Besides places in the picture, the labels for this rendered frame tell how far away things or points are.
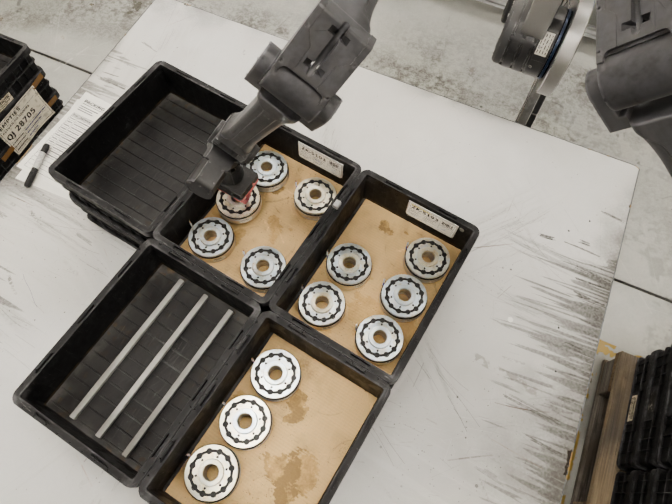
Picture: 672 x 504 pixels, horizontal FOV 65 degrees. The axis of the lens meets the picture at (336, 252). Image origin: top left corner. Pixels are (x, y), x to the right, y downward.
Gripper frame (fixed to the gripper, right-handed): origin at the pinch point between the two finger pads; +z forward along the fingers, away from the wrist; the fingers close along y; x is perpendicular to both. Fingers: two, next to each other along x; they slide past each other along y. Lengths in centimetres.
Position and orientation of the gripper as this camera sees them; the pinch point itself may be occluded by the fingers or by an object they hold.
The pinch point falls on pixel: (237, 195)
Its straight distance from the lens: 124.1
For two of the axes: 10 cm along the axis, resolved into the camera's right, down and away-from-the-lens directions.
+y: 8.5, 4.9, -2.1
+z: -0.1, 4.0, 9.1
